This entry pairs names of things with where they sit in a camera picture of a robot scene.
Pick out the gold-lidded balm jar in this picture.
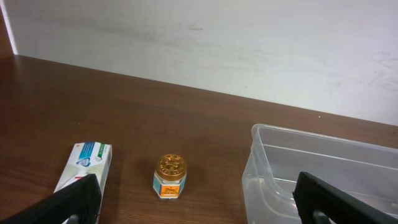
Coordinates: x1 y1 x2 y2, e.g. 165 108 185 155
152 154 187 199

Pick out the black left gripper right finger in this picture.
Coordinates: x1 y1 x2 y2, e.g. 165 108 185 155
293 172 397 224

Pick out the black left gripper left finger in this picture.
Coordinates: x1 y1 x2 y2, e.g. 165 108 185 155
1 174 102 224

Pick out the clear plastic container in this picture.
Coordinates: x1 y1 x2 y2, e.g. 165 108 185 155
241 123 398 224

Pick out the white Panadol medicine box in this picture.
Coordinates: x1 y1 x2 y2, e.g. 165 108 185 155
54 142 113 223

